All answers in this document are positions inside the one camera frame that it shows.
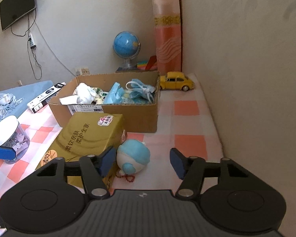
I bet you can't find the white tissue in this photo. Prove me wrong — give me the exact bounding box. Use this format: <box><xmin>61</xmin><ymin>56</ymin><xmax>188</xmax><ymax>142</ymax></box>
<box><xmin>59</xmin><ymin>83</ymin><xmax>100</xmax><ymax>105</ymax></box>

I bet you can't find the light blue face mask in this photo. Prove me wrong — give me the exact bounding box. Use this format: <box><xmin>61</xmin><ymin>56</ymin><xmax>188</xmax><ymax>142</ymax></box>
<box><xmin>126</xmin><ymin>79</ymin><xmax>156</xmax><ymax>103</ymax></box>

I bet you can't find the blue face mask stack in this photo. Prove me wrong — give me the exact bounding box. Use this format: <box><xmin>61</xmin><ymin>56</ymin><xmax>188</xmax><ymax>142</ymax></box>
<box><xmin>103</xmin><ymin>82</ymin><xmax>129</xmax><ymax>104</ymax></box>

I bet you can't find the clear jar white lid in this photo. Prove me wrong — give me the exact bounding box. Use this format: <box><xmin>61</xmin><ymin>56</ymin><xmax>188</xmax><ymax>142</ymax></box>
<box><xmin>0</xmin><ymin>116</ymin><xmax>30</xmax><ymax>164</ymax></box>

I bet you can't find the gold tissue pack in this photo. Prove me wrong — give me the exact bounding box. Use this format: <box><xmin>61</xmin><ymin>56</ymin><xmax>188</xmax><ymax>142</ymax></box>
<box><xmin>36</xmin><ymin>111</ymin><xmax>128</xmax><ymax>193</ymax></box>

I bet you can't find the blue white round plush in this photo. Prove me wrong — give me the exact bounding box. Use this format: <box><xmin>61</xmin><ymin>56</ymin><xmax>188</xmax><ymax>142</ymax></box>
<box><xmin>116</xmin><ymin>139</ymin><xmax>151</xmax><ymax>176</ymax></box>

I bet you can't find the blue cushion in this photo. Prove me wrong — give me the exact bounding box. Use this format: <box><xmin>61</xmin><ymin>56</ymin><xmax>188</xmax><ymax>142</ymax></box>
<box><xmin>0</xmin><ymin>80</ymin><xmax>54</xmax><ymax>121</ymax></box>

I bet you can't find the open cardboard box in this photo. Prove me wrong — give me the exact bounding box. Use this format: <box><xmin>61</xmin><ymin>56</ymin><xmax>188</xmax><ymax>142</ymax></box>
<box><xmin>49</xmin><ymin>71</ymin><xmax>160</xmax><ymax>133</ymax></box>

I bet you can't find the black white pen box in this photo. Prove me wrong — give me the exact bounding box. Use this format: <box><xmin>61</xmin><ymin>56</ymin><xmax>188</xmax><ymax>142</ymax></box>
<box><xmin>27</xmin><ymin>82</ymin><xmax>66</xmax><ymax>113</ymax></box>

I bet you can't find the yellow toy car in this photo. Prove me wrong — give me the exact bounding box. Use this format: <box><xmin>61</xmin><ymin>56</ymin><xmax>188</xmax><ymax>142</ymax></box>
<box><xmin>160</xmin><ymin>72</ymin><xmax>195</xmax><ymax>91</ymax></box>

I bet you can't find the rainbow pop toy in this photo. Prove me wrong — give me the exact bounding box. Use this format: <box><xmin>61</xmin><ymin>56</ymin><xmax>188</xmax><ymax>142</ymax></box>
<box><xmin>137</xmin><ymin>55</ymin><xmax>158</xmax><ymax>71</ymax></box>

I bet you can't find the blue desk globe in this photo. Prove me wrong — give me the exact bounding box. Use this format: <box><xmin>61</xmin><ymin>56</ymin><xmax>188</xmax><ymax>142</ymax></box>
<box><xmin>113</xmin><ymin>31</ymin><xmax>141</xmax><ymax>72</ymax></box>

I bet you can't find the pink orange curtain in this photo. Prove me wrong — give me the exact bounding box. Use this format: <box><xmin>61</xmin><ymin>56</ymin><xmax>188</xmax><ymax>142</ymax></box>
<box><xmin>152</xmin><ymin>0</ymin><xmax>182</xmax><ymax>74</ymax></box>

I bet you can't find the wall outlet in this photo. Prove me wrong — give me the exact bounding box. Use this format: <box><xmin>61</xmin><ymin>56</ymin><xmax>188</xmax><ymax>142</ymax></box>
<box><xmin>76</xmin><ymin>67</ymin><xmax>90</xmax><ymax>76</ymax></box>

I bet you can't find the power strip on wall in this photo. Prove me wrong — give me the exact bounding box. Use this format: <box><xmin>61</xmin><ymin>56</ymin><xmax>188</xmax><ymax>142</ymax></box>
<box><xmin>29</xmin><ymin>32</ymin><xmax>37</xmax><ymax>49</ymax></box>

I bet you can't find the wall mounted television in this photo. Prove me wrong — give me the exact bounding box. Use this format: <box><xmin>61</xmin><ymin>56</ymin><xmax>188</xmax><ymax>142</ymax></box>
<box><xmin>0</xmin><ymin>0</ymin><xmax>37</xmax><ymax>31</ymax></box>

